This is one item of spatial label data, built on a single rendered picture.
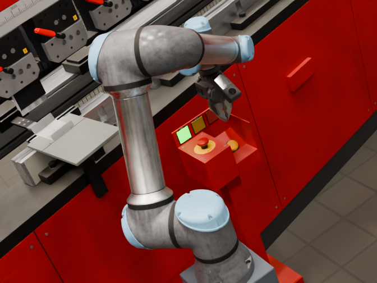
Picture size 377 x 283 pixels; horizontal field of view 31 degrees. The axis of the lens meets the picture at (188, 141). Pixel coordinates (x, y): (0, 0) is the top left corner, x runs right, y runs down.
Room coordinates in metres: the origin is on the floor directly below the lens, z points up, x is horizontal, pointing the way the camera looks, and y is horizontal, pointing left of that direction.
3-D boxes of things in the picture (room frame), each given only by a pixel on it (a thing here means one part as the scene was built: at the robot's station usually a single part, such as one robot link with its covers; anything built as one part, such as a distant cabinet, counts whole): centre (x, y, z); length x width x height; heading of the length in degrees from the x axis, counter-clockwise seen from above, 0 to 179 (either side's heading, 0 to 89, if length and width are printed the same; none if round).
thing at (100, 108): (2.00, 0.36, 0.92); 0.39 x 0.06 x 0.10; 125
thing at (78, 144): (1.85, 0.32, 1.00); 0.26 x 0.18 x 0.01; 35
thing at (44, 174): (1.94, 0.34, 0.89); 0.30 x 0.05 x 0.03; 125
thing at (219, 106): (1.91, -0.12, 0.87); 0.06 x 0.03 x 0.09; 24
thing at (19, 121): (2.09, 0.51, 1.01); 0.26 x 0.12 x 0.05; 35
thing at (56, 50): (2.07, 0.26, 1.26); 0.15 x 0.09 x 0.17; 125
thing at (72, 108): (1.98, 0.38, 0.99); 0.20 x 0.03 x 0.03; 125
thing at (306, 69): (2.43, -0.52, 0.59); 0.15 x 0.02 x 0.07; 125
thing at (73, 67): (2.30, 0.21, 1.01); 0.26 x 0.12 x 0.05; 35
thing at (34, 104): (1.97, 0.41, 1.13); 0.10 x 0.02 x 0.10; 125
